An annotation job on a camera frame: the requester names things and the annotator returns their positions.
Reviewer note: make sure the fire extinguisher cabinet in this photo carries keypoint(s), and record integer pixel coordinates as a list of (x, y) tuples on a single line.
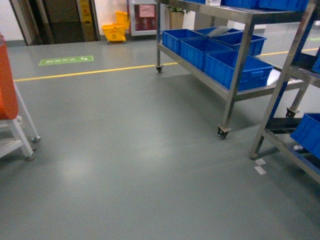
[(143, 20)]

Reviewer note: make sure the potted plant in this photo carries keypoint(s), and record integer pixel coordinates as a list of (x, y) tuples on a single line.
[(176, 16)]

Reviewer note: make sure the blue crate on right rack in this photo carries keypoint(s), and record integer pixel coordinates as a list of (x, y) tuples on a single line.
[(307, 133)]

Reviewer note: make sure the orange bin on stand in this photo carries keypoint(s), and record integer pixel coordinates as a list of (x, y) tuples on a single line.
[(8, 99)]

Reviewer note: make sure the blue shelf crate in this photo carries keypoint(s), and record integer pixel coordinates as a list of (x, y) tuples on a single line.
[(172, 38), (220, 66), (194, 51), (233, 38)]

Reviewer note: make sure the middle blue shelf crate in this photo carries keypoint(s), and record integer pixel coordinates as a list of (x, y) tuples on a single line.
[(194, 51)]

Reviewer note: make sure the rear blue shelf crate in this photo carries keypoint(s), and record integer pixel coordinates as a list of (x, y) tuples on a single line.
[(172, 38)]

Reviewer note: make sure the steel shelf cart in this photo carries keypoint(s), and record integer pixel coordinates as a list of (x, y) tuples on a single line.
[(248, 17)]

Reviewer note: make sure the yellow mop bucket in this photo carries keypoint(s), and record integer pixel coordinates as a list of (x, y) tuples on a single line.
[(116, 32)]

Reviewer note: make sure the white metal stand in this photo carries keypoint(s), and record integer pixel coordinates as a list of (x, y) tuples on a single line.
[(19, 140)]

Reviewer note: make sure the far right blue shelf crate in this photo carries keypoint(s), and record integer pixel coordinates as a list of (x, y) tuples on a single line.
[(233, 38)]

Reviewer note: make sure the yellow wet floor sign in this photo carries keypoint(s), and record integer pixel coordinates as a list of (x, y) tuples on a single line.
[(86, 20)]

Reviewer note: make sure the front blue shelf crate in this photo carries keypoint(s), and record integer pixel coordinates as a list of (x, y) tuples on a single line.
[(220, 66)]

